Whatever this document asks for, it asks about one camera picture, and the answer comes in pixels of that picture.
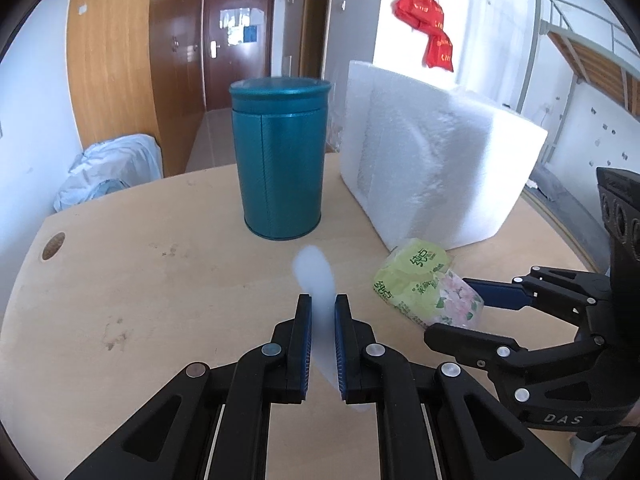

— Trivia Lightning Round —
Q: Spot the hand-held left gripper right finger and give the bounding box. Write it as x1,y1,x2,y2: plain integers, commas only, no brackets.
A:
334,294,576,480

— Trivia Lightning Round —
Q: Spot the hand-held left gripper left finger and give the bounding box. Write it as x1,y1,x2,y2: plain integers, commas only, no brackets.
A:
65,294,313,480

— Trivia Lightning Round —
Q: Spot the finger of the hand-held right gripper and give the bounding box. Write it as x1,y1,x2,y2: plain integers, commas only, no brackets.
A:
462,266,614,318
424,322,609,411

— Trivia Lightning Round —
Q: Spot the floral tissue packet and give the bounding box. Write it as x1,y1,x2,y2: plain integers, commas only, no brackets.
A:
425,269,486,332

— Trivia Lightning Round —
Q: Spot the white cloth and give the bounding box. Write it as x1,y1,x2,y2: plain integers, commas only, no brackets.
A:
292,245,373,416

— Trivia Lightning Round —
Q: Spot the green tissue packet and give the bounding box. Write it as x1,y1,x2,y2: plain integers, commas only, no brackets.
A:
374,239,453,328

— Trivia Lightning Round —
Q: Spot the white foam box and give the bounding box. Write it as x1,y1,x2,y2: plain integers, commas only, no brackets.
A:
340,60,549,252

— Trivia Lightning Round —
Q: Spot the teal cylindrical canister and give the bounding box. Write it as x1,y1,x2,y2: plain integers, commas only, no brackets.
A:
229,76,333,241

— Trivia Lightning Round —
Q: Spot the red cloth bag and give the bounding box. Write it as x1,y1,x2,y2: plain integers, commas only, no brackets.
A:
424,30,455,74
392,0,446,32

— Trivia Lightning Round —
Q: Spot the metal bunk bed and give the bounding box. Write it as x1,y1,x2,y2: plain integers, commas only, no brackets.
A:
517,0,640,126

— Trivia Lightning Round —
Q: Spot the pale blue bedding pile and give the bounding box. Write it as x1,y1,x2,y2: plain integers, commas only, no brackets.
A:
54,132,163,213

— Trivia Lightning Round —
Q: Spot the brown entrance door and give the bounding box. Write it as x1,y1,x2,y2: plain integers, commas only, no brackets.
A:
202,0,277,111

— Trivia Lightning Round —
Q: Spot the brown side door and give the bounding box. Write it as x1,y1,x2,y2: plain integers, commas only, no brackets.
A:
300,0,335,80

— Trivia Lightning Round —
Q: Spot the wooden wardrobe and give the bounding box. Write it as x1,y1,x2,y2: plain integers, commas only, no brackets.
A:
66,0,206,178

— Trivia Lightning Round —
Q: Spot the round table cable grommet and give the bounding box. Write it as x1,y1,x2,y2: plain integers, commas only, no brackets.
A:
41,232,67,261

